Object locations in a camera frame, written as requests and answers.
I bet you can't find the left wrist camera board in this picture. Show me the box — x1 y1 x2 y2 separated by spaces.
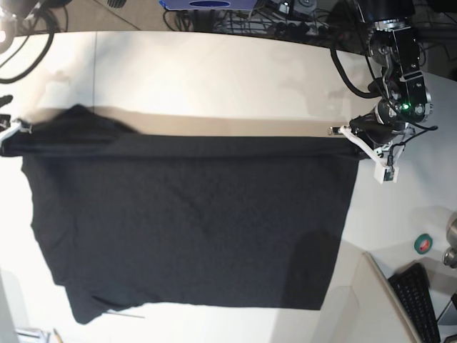
373 164 398 184

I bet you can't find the green tape roll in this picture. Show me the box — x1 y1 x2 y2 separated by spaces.
413 234 433 255

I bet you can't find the beige divider panel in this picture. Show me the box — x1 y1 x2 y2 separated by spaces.
348 252 421 343

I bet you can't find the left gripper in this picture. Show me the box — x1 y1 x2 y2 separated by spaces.
330 111 414 161

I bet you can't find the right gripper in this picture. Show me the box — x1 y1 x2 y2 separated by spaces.
0 95 32 145

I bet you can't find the black power strip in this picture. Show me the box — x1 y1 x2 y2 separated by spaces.
268 20 350 40

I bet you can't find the black keyboard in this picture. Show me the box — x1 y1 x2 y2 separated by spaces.
388 263 441 343

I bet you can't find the pencil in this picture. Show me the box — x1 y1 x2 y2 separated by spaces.
53 329 63 343

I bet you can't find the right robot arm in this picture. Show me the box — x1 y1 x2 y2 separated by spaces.
1 10 56 144

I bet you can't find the metal cylinder stand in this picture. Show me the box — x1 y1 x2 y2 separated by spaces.
442 212 457 270

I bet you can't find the black t-shirt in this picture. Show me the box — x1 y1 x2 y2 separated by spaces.
1 106 358 324

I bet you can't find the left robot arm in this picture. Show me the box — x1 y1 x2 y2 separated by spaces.
330 1 432 164

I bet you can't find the blue box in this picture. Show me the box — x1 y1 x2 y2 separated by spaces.
159 0 258 11

